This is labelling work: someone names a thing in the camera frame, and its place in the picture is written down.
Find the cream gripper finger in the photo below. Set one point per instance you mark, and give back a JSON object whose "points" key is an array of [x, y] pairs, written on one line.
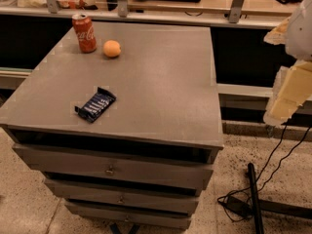
{"points": [[277, 36], [292, 87]]}

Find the red coke can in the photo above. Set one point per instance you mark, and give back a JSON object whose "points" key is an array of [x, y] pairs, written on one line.
{"points": [[84, 30]]}

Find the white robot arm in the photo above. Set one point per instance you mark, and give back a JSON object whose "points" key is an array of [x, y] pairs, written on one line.
{"points": [[299, 32]]}

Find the black power adapter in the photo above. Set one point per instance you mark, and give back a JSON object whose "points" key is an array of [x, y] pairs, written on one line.
{"points": [[238, 207]]}

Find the top grey drawer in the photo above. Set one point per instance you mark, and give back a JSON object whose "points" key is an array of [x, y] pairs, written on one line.
{"points": [[131, 168]]}

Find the grey drawer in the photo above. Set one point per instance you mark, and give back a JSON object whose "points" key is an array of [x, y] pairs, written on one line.
{"points": [[131, 168], [120, 196], [127, 215]]}

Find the black stand base bar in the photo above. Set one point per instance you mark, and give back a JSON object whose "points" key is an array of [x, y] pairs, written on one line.
{"points": [[257, 218]]}

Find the middle grey drawer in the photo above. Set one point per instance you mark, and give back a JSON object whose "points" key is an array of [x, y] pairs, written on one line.
{"points": [[120, 196]]}

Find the orange fruit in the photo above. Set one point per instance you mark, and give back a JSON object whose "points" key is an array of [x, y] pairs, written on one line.
{"points": [[111, 49]]}

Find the grey drawer cabinet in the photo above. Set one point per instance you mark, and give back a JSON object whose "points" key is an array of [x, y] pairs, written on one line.
{"points": [[167, 103]]}

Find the bottom grey drawer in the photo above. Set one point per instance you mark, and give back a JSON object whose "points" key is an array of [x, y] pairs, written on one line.
{"points": [[127, 215]]}

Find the blue snack bar wrapper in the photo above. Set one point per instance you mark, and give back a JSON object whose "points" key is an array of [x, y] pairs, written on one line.
{"points": [[96, 105]]}

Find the right metal railing bracket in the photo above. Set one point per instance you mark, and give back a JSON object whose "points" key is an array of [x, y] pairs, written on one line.
{"points": [[235, 11]]}

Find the middle metal railing bracket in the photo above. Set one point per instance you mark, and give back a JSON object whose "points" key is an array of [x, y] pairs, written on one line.
{"points": [[122, 6]]}

